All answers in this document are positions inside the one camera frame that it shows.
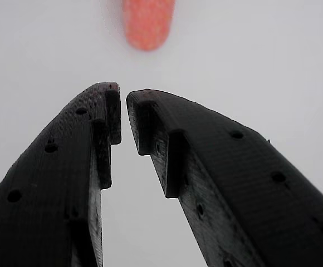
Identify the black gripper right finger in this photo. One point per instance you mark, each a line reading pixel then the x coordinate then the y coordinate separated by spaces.
pixel 247 194

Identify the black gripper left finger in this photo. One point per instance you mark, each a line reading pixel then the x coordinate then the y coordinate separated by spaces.
pixel 53 180

